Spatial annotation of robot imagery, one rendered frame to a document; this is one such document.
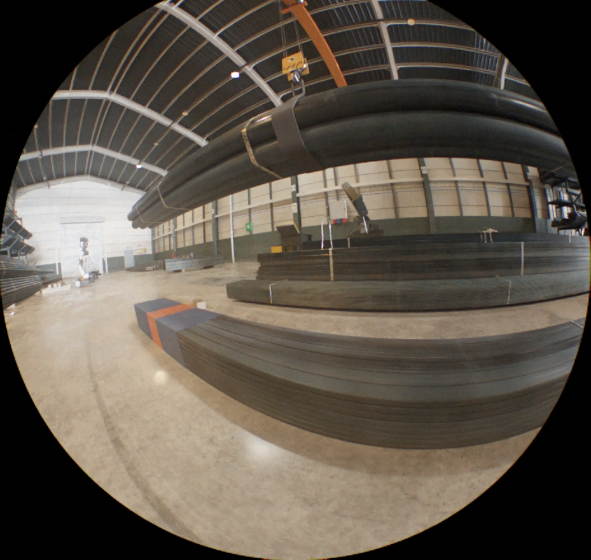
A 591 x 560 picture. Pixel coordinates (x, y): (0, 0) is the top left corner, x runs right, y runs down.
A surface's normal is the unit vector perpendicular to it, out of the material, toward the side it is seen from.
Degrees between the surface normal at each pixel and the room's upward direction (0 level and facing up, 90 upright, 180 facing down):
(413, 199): 90
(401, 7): 170
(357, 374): 0
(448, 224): 90
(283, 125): 120
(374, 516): 0
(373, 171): 90
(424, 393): 0
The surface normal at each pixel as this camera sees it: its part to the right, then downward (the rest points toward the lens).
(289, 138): -0.35, 0.58
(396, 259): -0.46, 0.10
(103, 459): -0.07, -0.99
